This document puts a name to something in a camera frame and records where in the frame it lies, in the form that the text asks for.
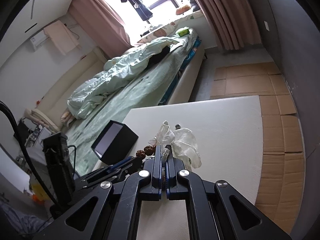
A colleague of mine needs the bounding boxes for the green bed sheet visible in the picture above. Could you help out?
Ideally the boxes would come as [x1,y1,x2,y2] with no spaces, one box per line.
[66,28,200,175]

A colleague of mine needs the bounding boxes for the cream padded headboard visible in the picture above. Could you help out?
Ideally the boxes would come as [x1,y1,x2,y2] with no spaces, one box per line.
[24,47,107,132]

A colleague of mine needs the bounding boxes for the white air conditioner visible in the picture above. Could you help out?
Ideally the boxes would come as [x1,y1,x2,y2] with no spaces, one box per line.
[30,30,49,51]

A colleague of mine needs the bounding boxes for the beige hanging towel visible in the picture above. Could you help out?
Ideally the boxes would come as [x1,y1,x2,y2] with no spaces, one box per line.
[44,20,80,56]

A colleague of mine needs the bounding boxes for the left pink curtain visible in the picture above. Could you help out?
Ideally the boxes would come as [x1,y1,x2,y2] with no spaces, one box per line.
[68,0,132,59]

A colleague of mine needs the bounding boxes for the black cable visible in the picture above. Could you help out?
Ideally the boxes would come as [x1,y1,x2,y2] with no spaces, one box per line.
[0,100,58,203]

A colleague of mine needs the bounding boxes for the right pink curtain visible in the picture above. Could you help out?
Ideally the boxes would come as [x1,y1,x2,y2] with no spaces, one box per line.
[195,0,261,50]

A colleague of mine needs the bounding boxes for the green box on bed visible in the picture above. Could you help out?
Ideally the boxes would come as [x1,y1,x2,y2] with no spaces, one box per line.
[176,27,190,37]

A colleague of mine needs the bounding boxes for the white plastic bag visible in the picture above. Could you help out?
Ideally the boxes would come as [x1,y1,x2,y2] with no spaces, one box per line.
[149,121,202,171]

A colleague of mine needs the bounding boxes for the black jewelry box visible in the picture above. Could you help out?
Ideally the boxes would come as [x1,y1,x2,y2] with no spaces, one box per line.
[91,120,138,165]

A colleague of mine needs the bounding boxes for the light green duvet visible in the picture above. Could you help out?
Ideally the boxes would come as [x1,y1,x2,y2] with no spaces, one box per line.
[67,37,179,119]

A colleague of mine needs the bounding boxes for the flattened cardboard sheets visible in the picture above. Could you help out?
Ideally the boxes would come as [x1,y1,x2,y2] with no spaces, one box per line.
[210,62,305,233]

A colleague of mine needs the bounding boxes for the orange plush toy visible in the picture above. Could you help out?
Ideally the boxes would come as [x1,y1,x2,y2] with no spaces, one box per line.
[176,5,191,15]

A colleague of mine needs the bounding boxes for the patterned window seat cushion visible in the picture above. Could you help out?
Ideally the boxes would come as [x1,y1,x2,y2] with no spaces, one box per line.
[137,10,204,44]

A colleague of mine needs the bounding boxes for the pink curtain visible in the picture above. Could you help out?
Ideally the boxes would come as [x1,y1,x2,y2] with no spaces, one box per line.
[68,0,132,59]
[195,0,261,50]

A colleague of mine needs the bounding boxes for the dark pillows on sill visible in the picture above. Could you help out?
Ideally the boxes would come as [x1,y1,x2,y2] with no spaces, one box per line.
[188,0,200,12]

